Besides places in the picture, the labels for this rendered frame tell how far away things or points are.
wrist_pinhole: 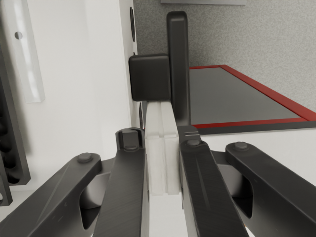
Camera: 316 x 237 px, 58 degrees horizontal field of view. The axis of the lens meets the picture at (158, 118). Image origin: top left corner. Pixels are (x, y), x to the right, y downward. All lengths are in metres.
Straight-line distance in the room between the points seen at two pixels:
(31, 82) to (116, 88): 0.11
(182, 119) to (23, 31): 0.14
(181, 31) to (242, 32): 0.96
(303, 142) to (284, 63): 0.82
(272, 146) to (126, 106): 0.25
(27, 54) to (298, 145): 0.31
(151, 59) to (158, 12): 0.91
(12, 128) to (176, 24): 0.15
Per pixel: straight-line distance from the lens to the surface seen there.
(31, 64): 0.25
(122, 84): 0.16
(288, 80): 1.21
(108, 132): 0.16
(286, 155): 0.39
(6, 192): 0.24
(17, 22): 0.25
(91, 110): 0.26
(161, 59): 0.17
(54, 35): 0.26
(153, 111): 0.16
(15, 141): 0.25
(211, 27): 1.10
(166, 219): 0.40
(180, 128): 0.15
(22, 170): 0.26
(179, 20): 0.17
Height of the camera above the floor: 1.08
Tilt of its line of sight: 72 degrees down
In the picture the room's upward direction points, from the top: 178 degrees clockwise
